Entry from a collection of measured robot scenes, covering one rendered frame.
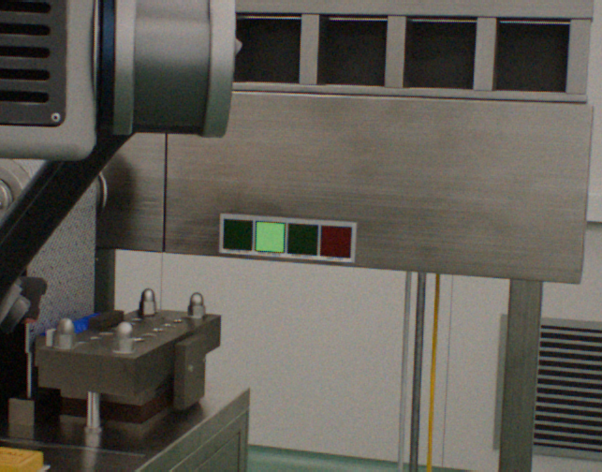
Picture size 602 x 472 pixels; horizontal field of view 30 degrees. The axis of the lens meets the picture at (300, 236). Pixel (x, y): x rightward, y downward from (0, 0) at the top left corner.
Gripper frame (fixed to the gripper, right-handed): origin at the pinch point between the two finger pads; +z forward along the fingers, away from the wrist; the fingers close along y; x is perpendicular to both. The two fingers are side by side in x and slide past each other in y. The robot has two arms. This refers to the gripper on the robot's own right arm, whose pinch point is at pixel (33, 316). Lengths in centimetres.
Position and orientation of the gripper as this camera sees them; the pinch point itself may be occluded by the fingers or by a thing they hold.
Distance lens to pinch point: 185.6
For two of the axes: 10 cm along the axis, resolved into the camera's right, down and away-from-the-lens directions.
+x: 1.7, -9.1, 3.9
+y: 9.7, 0.7, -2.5
